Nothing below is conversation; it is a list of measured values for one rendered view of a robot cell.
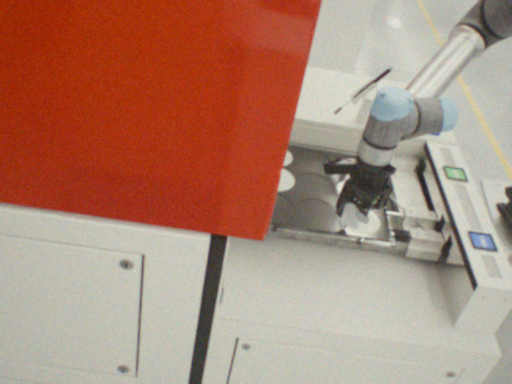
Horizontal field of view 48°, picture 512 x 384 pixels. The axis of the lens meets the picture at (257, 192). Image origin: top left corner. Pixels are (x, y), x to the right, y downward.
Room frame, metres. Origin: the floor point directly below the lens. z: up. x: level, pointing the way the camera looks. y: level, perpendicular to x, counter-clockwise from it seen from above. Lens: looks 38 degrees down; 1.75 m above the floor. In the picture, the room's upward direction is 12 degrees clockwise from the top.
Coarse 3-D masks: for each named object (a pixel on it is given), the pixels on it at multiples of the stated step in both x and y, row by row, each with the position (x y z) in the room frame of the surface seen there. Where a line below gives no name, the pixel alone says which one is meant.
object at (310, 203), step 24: (288, 168) 1.24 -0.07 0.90; (312, 168) 1.26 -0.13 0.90; (288, 192) 1.14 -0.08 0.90; (312, 192) 1.16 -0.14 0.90; (336, 192) 1.18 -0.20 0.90; (288, 216) 1.04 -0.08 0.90; (312, 216) 1.06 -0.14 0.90; (336, 216) 1.08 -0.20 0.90; (384, 216) 1.12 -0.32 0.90; (384, 240) 1.03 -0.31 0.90
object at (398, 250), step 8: (272, 232) 1.05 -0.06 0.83; (280, 232) 1.05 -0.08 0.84; (296, 240) 1.06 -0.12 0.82; (304, 240) 1.06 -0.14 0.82; (312, 240) 1.06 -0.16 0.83; (320, 240) 1.06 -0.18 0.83; (328, 240) 1.06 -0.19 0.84; (336, 240) 1.06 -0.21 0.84; (352, 248) 1.07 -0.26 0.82; (360, 248) 1.07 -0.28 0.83; (368, 248) 1.07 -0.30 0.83; (376, 248) 1.07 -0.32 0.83; (384, 248) 1.07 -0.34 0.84; (392, 248) 1.08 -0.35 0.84; (400, 248) 1.08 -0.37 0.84
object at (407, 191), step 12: (396, 180) 1.32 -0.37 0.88; (408, 180) 1.33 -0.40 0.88; (396, 192) 1.26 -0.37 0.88; (408, 192) 1.27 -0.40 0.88; (420, 192) 1.28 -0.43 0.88; (408, 204) 1.22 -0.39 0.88; (420, 204) 1.23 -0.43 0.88; (396, 216) 1.18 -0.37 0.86; (408, 228) 1.12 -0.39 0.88; (420, 228) 1.13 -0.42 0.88; (408, 252) 1.04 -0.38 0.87; (420, 252) 1.05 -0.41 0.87; (432, 252) 1.05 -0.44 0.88
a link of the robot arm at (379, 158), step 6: (360, 138) 1.03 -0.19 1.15; (360, 144) 1.02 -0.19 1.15; (366, 144) 1.01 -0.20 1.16; (360, 150) 1.01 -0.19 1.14; (366, 150) 1.00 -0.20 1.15; (372, 150) 1.00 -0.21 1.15; (378, 150) 0.99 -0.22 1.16; (384, 150) 0.99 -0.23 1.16; (390, 150) 1.00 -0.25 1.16; (360, 156) 1.01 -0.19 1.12; (366, 156) 1.00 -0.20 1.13; (372, 156) 0.99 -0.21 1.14; (378, 156) 0.99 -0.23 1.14; (384, 156) 1.00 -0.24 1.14; (390, 156) 1.00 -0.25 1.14; (366, 162) 1.00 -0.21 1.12; (372, 162) 0.99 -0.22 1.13; (378, 162) 0.99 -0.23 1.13; (384, 162) 1.00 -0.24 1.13; (390, 162) 1.01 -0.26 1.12
